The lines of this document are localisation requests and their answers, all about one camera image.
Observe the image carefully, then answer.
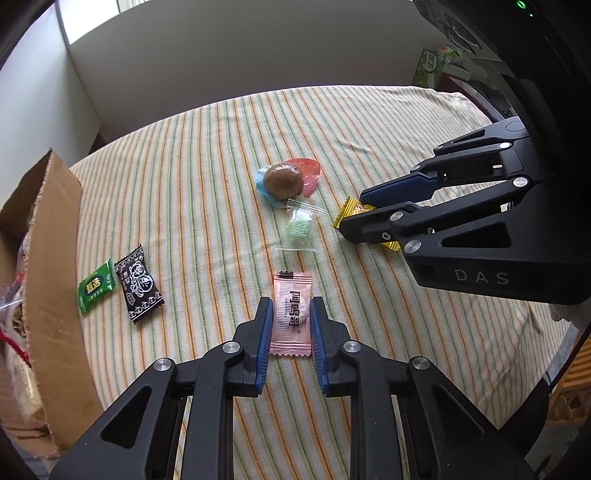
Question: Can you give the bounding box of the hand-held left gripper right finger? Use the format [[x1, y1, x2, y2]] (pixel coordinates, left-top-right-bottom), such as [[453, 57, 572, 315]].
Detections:
[[309, 296, 539, 480]]

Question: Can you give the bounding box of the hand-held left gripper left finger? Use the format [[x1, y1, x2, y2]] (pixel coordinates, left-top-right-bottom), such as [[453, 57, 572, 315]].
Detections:
[[48, 296, 274, 480]]

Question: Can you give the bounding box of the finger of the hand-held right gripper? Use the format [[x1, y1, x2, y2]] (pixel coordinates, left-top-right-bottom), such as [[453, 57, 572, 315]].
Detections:
[[359, 115, 539, 208], [339, 182, 550, 258]]

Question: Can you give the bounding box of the yellow snack packet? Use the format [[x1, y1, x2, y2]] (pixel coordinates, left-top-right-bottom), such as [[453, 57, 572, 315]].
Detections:
[[332, 197, 402, 252]]

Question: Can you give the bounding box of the pink snack packet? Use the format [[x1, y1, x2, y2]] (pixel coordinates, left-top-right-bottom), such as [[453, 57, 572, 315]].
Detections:
[[270, 270, 315, 358]]

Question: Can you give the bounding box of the brown cardboard box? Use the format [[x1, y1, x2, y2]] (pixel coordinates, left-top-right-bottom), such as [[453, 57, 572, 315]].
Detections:
[[0, 148, 105, 460]]

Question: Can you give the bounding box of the clear green candy packet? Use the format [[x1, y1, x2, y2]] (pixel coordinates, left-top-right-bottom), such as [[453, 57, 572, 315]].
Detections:
[[272, 196, 327, 252]]

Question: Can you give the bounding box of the brown egg in wrapper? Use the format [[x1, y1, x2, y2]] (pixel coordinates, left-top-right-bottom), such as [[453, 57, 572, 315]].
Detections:
[[254, 157, 322, 208]]

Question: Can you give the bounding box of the dark wooden side table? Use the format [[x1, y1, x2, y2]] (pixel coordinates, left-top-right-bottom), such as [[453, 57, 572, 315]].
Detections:
[[436, 60, 522, 130]]

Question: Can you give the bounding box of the green printed box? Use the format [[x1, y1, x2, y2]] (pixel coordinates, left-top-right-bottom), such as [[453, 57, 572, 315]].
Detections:
[[412, 46, 465, 88]]

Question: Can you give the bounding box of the black candy packet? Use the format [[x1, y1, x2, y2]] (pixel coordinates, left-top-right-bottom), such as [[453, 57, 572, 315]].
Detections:
[[113, 244, 164, 325]]

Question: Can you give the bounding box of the striped tablecloth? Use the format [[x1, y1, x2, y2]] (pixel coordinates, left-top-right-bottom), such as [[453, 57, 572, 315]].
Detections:
[[60, 84, 575, 480]]

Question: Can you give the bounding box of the wooden furniture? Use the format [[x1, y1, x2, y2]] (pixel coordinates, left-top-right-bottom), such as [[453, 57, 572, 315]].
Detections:
[[551, 337, 591, 432]]

